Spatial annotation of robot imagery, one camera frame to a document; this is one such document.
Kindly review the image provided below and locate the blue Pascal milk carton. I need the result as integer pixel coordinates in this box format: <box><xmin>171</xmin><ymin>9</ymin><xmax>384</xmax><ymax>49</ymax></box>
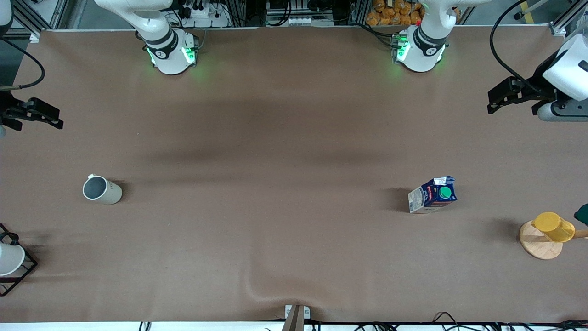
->
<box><xmin>407</xmin><ymin>176</ymin><xmax>458</xmax><ymax>215</ymax></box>

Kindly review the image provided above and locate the yellow cup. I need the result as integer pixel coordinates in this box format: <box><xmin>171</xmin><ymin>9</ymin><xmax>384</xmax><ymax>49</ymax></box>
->
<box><xmin>531</xmin><ymin>211</ymin><xmax>576</xmax><ymax>243</ymax></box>

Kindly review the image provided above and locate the pale grey mug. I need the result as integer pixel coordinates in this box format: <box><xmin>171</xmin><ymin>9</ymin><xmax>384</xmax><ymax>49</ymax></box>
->
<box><xmin>82</xmin><ymin>173</ymin><xmax>123</xmax><ymax>205</ymax></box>

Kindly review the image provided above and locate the pile of orange buns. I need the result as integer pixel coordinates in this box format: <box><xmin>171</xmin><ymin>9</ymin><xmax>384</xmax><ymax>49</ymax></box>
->
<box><xmin>366</xmin><ymin>0</ymin><xmax>426</xmax><ymax>27</ymax></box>

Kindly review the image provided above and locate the wooden mug tree stand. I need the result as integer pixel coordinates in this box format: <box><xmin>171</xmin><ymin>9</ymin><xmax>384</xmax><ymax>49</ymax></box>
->
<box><xmin>519</xmin><ymin>220</ymin><xmax>588</xmax><ymax>261</ymax></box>

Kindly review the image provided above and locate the white power strip with plugs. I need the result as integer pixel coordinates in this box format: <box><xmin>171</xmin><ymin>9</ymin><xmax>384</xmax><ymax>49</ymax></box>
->
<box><xmin>177</xmin><ymin>0</ymin><xmax>232</xmax><ymax>29</ymax></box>

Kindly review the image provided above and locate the brown table cover sheet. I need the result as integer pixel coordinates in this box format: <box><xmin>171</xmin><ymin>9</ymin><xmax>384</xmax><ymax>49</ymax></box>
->
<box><xmin>0</xmin><ymin>25</ymin><xmax>588</xmax><ymax>323</ymax></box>

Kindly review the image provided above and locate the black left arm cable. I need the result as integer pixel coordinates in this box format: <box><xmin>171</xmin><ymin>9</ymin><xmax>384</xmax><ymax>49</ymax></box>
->
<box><xmin>489</xmin><ymin>0</ymin><xmax>553</xmax><ymax>95</ymax></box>

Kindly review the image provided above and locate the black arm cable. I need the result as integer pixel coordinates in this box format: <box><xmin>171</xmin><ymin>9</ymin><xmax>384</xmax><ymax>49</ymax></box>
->
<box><xmin>489</xmin><ymin>0</ymin><xmax>553</xmax><ymax>95</ymax></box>
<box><xmin>0</xmin><ymin>36</ymin><xmax>46</xmax><ymax>91</ymax></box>

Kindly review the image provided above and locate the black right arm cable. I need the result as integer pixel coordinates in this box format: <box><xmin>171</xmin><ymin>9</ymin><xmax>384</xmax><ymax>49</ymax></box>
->
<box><xmin>0</xmin><ymin>36</ymin><xmax>46</xmax><ymax>91</ymax></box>

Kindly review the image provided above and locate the aluminium frame profile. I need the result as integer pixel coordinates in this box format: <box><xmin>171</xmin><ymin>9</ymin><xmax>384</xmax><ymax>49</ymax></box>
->
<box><xmin>548</xmin><ymin>0</ymin><xmax>588</xmax><ymax>37</ymax></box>
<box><xmin>11</xmin><ymin>0</ymin><xmax>72</xmax><ymax>43</ymax></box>

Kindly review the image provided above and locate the white cup with black handle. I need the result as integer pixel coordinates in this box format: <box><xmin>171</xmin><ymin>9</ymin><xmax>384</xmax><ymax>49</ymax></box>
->
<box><xmin>0</xmin><ymin>232</ymin><xmax>26</xmax><ymax>277</ymax></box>

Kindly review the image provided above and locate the black wire cup rack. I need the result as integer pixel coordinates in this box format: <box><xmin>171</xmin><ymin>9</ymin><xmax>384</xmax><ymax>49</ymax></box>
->
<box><xmin>0</xmin><ymin>223</ymin><xmax>39</xmax><ymax>297</ymax></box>

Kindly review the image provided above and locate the grey camera mount clamp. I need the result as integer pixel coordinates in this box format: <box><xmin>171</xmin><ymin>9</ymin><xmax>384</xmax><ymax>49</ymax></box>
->
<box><xmin>281</xmin><ymin>304</ymin><xmax>311</xmax><ymax>331</ymax></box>

